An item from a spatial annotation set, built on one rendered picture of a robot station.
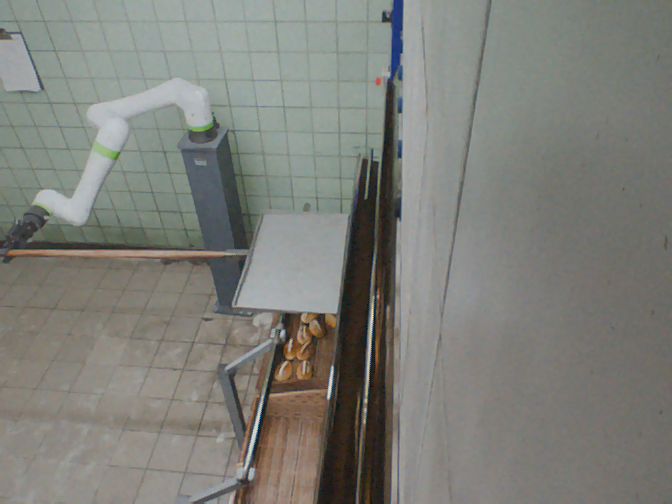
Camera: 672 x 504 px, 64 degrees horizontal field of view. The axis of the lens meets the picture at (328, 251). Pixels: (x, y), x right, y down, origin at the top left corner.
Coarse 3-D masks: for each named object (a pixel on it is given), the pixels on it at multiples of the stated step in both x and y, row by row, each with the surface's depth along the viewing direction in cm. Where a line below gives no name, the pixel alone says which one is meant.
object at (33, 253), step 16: (0, 256) 218; (16, 256) 217; (32, 256) 216; (48, 256) 215; (64, 256) 214; (80, 256) 213; (96, 256) 213; (112, 256) 212; (128, 256) 211; (144, 256) 210; (160, 256) 209; (176, 256) 208; (192, 256) 207; (208, 256) 206; (224, 256) 206
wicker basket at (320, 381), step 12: (288, 312) 263; (288, 324) 257; (300, 324) 257; (324, 324) 257; (288, 336) 252; (324, 336) 251; (324, 348) 246; (288, 360) 242; (300, 360) 241; (312, 360) 241; (324, 360) 241; (324, 372) 236; (276, 384) 214; (288, 384) 214; (300, 384) 213; (312, 384) 212; (324, 384) 212
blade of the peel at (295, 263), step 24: (264, 216) 226; (288, 216) 225; (312, 216) 223; (336, 216) 222; (264, 240) 214; (288, 240) 213; (312, 240) 212; (336, 240) 210; (264, 264) 203; (288, 264) 202; (312, 264) 201; (336, 264) 200; (240, 288) 194; (264, 288) 193; (288, 288) 193; (312, 288) 192; (336, 288) 191; (312, 312) 183; (336, 312) 182
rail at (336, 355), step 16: (352, 208) 183; (352, 224) 176; (352, 240) 171; (336, 336) 141; (336, 352) 137; (336, 368) 134; (336, 384) 131; (320, 464) 115; (320, 480) 113; (320, 496) 110
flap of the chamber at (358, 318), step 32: (352, 192) 194; (352, 256) 168; (352, 288) 158; (352, 320) 149; (352, 352) 141; (352, 384) 134; (352, 416) 127; (320, 448) 121; (352, 448) 121; (352, 480) 116
